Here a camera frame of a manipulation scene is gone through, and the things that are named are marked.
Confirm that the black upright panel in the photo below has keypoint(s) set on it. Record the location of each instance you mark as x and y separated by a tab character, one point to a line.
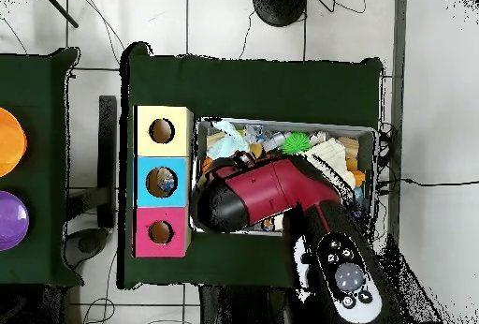
107	151

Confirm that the wooden box with three holes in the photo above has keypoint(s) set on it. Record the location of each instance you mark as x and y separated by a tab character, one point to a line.
179	140

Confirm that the cream waffle cloth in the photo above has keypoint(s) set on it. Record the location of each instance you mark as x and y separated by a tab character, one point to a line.
333	155

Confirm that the black tripod leg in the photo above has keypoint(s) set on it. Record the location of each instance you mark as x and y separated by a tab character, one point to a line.
60	8

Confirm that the black round stand base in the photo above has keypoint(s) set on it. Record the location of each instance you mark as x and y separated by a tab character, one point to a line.
280	3

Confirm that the light blue waffle cloth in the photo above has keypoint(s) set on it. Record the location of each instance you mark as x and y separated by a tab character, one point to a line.
228	144

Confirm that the small orange basketball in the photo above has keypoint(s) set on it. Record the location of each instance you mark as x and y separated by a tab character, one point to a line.
207	164

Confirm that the crushed bottle with blue label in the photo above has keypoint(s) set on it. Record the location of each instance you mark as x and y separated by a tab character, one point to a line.
254	133
166	184

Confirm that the green spiky rubber ball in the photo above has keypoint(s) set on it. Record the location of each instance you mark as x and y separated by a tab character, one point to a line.
295	143

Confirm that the orange plastic bowl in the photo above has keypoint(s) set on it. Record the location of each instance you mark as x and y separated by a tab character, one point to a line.
11	140

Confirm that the dark green tablecloth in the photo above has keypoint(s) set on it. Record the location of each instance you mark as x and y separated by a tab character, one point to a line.
30	84
262	88

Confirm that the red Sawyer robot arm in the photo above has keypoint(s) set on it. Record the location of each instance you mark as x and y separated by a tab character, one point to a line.
269	189

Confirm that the purple plastic bowl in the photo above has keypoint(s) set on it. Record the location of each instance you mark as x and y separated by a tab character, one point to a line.
11	221

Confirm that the orange toy block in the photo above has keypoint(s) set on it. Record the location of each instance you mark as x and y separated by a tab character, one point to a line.
358	178

